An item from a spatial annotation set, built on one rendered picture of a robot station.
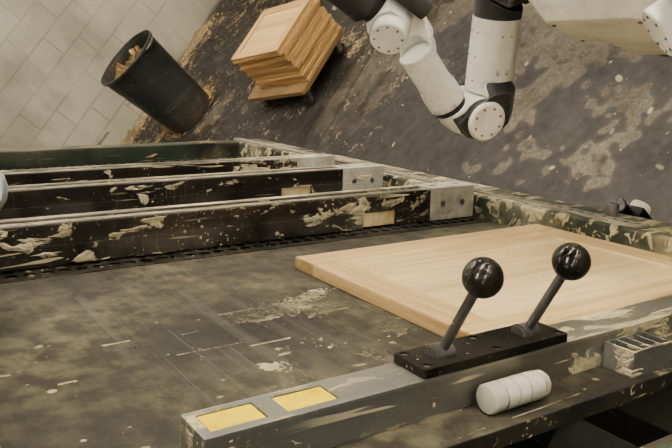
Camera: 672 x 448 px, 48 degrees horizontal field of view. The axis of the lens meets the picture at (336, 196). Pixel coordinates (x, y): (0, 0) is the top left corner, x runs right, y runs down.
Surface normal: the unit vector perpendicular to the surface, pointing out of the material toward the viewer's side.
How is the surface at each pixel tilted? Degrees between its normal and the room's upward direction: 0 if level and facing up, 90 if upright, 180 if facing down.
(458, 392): 90
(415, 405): 90
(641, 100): 0
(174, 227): 90
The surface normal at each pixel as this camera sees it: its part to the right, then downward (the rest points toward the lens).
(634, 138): -0.63, -0.57
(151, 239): 0.55, 0.16
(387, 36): -0.22, 0.72
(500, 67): 0.33, 0.42
